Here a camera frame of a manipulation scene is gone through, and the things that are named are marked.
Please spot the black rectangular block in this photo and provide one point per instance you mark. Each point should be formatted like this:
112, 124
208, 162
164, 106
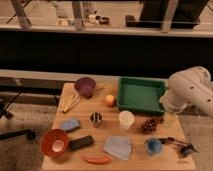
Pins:
81, 142

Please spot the purple bowl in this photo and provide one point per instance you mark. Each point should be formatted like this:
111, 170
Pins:
85, 86

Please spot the dark red grapes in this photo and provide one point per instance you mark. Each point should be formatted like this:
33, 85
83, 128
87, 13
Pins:
151, 124

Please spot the red orange bowl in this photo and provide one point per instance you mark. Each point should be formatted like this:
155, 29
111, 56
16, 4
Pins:
54, 143

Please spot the green plastic tray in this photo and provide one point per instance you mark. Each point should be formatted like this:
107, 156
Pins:
140, 95

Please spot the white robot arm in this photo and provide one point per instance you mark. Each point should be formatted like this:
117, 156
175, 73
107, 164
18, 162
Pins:
189, 86

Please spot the small blue bowl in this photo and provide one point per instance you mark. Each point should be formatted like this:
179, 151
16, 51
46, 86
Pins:
153, 146

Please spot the blue sponge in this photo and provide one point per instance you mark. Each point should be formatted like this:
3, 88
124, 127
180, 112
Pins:
70, 125

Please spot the white plastic cup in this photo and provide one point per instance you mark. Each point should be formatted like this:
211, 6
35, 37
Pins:
126, 120

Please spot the light blue cloth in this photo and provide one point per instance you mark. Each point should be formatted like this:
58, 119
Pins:
118, 146

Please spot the orange ball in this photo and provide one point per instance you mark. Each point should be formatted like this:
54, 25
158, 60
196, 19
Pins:
110, 100

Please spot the striped metal cup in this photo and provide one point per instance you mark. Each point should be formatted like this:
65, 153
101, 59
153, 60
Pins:
96, 119

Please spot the wooden chopsticks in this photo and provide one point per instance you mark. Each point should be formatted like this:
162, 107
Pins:
98, 90

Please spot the orange carrot toy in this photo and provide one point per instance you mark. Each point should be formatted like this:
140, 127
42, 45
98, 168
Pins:
96, 160

